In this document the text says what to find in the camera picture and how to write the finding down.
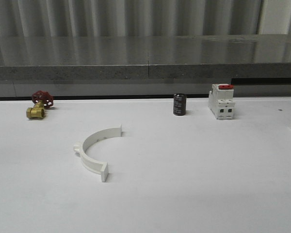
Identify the brass valve with red handwheel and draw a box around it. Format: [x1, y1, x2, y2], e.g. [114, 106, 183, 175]
[26, 90, 54, 119]

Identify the grey stone counter ledge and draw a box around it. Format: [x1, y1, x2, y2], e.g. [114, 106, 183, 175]
[0, 34, 291, 83]

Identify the black cylindrical capacitor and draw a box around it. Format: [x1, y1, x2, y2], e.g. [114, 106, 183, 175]
[173, 93, 187, 116]

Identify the white circuit breaker red switch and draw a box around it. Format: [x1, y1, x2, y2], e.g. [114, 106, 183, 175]
[208, 83, 235, 120]

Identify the white half pipe clamp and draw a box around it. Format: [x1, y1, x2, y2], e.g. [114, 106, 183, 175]
[73, 125, 122, 182]

